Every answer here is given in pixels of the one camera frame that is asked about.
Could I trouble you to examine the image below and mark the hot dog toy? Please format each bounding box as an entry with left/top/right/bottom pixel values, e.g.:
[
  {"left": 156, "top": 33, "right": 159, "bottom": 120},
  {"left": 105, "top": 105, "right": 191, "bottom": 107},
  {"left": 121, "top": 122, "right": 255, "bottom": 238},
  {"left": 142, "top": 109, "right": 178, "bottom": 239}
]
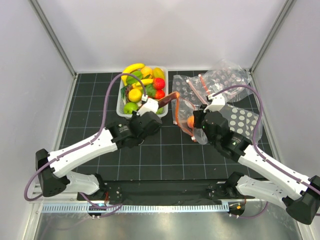
[{"left": 158, "top": 91, "right": 180, "bottom": 108}]

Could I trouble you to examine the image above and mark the slotted cable duct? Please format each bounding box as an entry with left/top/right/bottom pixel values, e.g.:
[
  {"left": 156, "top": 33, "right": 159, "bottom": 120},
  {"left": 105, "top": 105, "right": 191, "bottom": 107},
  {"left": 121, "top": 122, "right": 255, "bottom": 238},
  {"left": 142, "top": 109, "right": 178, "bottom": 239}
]
[{"left": 41, "top": 202, "right": 229, "bottom": 214}]

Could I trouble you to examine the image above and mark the yellow starfruit toy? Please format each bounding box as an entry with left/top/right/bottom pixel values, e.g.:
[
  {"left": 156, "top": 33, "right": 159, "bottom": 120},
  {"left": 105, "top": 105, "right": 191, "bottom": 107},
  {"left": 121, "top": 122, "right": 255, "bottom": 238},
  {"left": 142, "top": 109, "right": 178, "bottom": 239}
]
[{"left": 152, "top": 67, "right": 165, "bottom": 79}]

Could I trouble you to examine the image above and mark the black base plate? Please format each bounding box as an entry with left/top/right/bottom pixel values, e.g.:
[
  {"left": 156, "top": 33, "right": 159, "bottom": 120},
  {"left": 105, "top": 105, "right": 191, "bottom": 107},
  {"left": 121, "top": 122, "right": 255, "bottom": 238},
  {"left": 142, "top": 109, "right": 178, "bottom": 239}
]
[{"left": 86, "top": 179, "right": 245, "bottom": 206}]

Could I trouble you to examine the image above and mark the left aluminium frame post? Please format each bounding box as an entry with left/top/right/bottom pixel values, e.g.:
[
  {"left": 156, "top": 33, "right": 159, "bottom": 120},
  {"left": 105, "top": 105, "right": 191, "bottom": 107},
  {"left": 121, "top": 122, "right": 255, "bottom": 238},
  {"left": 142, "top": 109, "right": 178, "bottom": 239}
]
[{"left": 28, "top": 0, "right": 77, "bottom": 78}]

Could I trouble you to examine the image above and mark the white plastic food bin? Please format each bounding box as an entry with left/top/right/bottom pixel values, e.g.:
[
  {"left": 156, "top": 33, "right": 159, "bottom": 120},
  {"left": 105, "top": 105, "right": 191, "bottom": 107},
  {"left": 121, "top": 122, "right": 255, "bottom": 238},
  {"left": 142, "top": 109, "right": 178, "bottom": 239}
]
[{"left": 116, "top": 65, "right": 169, "bottom": 119}]

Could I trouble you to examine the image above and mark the polka dot bag right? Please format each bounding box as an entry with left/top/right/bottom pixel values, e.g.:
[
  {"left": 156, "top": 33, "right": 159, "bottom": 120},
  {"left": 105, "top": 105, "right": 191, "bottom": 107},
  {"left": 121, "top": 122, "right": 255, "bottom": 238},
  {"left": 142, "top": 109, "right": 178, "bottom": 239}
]
[{"left": 219, "top": 104, "right": 263, "bottom": 143}]

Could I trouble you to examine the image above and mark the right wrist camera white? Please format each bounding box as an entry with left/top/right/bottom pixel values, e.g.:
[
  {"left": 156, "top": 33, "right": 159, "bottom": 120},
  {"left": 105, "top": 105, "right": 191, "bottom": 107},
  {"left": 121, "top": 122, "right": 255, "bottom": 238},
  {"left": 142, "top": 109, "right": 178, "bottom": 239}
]
[{"left": 203, "top": 93, "right": 226, "bottom": 113}]

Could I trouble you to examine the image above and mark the right aluminium frame post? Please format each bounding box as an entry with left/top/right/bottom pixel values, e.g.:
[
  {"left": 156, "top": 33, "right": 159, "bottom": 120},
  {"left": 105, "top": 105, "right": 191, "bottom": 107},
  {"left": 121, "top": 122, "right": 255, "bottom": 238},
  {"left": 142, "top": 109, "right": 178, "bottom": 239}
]
[{"left": 249, "top": 0, "right": 297, "bottom": 74}]

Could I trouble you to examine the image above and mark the peach toy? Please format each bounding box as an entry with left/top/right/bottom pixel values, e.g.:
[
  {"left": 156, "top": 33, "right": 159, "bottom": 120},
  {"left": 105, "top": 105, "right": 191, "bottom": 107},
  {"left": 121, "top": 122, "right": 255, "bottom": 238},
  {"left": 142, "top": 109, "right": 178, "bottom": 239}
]
[{"left": 187, "top": 115, "right": 195, "bottom": 129}]

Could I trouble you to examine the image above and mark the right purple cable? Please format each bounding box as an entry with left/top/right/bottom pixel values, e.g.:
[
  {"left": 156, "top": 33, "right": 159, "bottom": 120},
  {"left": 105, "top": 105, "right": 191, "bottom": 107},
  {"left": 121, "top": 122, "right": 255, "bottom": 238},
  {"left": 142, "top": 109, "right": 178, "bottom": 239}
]
[{"left": 206, "top": 84, "right": 320, "bottom": 219}]

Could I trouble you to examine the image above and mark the red strawberry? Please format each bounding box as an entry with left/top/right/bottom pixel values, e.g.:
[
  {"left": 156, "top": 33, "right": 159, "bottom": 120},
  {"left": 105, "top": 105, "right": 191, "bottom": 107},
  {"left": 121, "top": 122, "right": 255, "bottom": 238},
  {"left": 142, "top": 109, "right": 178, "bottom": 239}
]
[
  {"left": 154, "top": 89, "right": 166, "bottom": 100},
  {"left": 152, "top": 77, "right": 166, "bottom": 90}
]

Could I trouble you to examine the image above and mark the red strawberry lower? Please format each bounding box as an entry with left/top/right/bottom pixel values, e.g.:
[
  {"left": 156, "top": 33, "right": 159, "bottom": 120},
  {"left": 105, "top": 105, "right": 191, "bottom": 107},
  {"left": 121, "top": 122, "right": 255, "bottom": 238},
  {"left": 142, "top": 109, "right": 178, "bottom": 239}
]
[{"left": 154, "top": 89, "right": 166, "bottom": 100}]

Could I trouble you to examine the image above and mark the black grid mat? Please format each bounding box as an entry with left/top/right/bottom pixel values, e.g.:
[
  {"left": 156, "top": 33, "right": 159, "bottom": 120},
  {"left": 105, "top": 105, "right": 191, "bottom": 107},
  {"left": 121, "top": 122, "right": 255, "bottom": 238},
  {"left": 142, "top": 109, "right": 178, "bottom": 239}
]
[{"left": 60, "top": 73, "right": 259, "bottom": 181}]

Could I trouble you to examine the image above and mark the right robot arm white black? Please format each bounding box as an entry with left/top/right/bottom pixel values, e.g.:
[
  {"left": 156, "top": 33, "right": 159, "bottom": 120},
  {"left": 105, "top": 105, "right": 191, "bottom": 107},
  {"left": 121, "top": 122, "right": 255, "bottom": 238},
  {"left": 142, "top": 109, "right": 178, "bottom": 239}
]
[{"left": 193, "top": 109, "right": 320, "bottom": 225}]

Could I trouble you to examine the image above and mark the red strawberry upper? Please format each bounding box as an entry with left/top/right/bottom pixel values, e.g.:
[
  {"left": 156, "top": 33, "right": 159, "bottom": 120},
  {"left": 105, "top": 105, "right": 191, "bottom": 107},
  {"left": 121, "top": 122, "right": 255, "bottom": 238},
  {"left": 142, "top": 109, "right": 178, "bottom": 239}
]
[{"left": 152, "top": 77, "right": 166, "bottom": 90}]

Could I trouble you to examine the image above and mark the polka dot bag back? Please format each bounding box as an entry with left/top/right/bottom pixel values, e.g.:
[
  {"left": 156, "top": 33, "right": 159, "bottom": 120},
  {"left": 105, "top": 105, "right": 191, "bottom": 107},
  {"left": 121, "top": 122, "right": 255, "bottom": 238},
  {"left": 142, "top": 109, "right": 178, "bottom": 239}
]
[{"left": 201, "top": 59, "right": 252, "bottom": 103}]

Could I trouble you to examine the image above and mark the small yellow banana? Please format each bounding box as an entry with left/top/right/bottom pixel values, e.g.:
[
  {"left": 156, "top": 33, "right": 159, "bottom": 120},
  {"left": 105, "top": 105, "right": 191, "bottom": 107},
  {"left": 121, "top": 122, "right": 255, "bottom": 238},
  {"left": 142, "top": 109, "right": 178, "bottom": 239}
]
[{"left": 134, "top": 78, "right": 154, "bottom": 87}]

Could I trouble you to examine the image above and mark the purple grapes toy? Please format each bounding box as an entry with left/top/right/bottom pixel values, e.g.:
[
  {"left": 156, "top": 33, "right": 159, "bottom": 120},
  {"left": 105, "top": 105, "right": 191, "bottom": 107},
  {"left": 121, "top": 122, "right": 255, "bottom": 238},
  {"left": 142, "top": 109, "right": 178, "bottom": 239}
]
[{"left": 120, "top": 85, "right": 132, "bottom": 101}]

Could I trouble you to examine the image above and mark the green apple toy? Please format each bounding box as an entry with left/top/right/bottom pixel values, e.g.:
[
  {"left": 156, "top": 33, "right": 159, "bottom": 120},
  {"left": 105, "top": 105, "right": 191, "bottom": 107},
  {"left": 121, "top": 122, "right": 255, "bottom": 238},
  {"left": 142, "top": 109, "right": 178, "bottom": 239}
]
[{"left": 123, "top": 102, "right": 139, "bottom": 115}]

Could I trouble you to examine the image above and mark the polka dot bag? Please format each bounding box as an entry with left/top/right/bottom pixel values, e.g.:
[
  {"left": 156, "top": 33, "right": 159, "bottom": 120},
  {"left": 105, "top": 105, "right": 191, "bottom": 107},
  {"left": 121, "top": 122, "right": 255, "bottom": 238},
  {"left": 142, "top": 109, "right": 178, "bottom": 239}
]
[
  {"left": 201, "top": 59, "right": 252, "bottom": 103},
  {"left": 219, "top": 104, "right": 263, "bottom": 143}
]

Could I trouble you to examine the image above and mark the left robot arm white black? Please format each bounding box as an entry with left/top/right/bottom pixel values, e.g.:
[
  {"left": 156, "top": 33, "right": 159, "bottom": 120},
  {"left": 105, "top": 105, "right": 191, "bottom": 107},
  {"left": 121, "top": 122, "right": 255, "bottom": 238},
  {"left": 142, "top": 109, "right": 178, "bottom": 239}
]
[{"left": 35, "top": 111, "right": 162, "bottom": 200}]

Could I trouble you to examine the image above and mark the orange fruit toy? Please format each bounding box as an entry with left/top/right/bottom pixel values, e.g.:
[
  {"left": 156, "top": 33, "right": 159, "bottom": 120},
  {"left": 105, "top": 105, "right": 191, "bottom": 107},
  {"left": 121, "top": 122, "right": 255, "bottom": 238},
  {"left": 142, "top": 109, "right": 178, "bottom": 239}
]
[{"left": 140, "top": 66, "right": 153, "bottom": 79}]

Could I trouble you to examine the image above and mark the aluminium frame post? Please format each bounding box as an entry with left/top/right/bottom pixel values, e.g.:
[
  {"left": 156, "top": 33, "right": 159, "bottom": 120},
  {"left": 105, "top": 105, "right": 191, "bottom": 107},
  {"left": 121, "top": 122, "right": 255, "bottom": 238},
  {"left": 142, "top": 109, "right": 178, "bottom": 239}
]
[
  {"left": 28, "top": 0, "right": 77, "bottom": 78},
  {"left": 249, "top": 0, "right": 297, "bottom": 74}
]

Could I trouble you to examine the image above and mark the zip bag red zipper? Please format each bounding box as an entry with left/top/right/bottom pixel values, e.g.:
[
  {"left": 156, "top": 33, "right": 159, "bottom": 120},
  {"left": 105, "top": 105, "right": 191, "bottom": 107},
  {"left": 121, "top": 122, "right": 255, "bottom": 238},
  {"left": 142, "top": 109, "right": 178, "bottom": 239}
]
[{"left": 174, "top": 97, "right": 208, "bottom": 145}]

